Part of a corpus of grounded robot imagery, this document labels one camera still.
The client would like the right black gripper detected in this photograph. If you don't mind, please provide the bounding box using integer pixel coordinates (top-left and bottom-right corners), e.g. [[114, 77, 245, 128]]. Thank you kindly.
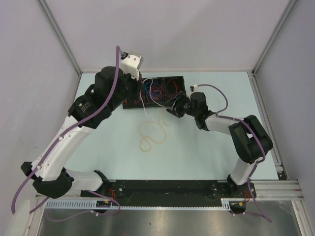
[[161, 91, 198, 118]]

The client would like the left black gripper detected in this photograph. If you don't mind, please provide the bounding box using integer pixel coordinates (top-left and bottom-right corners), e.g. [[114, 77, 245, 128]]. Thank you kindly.
[[108, 68, 144, 112]]

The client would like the white wire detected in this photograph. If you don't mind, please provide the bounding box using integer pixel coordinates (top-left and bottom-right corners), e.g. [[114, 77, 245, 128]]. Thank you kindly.
[[139, 78, 168, 118]]

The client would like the pink maroon wire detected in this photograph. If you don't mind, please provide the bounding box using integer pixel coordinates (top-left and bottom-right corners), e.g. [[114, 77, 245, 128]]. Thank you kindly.
[[147, 83, 163, 101]]

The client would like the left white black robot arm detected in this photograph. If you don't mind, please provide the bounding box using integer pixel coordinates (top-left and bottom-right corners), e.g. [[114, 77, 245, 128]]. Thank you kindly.
[[21, 66, 143, 199]]

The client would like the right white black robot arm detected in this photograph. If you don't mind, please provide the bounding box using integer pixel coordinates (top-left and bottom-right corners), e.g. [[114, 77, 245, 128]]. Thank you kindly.
[[163, 91, 273, 197]]

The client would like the black left storage bin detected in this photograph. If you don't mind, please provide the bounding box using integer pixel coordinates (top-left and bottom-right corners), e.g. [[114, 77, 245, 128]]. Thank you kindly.
[[123, 99, 143, 109]]

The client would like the black storage bin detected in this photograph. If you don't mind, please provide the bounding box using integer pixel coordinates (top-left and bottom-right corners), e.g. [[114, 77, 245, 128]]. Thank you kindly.
[[142, 77, 164, 108], [163, 76, 186, 102], [123, 99, 143, 109]]

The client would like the black middle storage bin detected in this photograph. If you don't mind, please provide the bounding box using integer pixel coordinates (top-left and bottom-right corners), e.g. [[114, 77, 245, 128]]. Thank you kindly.
[[142, 77, 164, 108]]

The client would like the black right storage bin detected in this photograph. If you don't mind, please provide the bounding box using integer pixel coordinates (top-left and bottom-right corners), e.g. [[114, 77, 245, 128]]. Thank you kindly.
[[163, 76, 186, 102]]

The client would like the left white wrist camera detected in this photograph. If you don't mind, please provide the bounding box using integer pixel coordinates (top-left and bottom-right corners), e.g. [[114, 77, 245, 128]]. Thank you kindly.
[[120, 50, 144, 81]]

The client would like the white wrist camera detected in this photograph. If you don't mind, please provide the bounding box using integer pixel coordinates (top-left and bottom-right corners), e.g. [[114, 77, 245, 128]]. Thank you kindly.
[[120, 50, 144, 81], [188, 85, 198, 96]]

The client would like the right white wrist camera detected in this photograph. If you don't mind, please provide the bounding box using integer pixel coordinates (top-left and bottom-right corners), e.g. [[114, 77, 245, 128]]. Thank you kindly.
[[188, 85, 198, 96]]

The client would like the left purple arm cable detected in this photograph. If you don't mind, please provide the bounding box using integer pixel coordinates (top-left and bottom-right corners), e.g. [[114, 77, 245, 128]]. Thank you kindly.
[[11, 45, 123, 214]]

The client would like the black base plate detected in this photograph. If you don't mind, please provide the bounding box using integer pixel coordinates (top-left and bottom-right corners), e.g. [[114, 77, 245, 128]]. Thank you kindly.
[[81, 179, 256, 207]]

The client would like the aluminium frame rail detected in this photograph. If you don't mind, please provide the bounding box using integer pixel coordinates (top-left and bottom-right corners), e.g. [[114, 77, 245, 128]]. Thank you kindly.
[[35, 179, 303, 201]]

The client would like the grey slotted cable duct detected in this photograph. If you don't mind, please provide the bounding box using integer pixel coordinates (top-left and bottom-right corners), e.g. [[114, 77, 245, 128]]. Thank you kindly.
[[45, 199, 247, 212]]

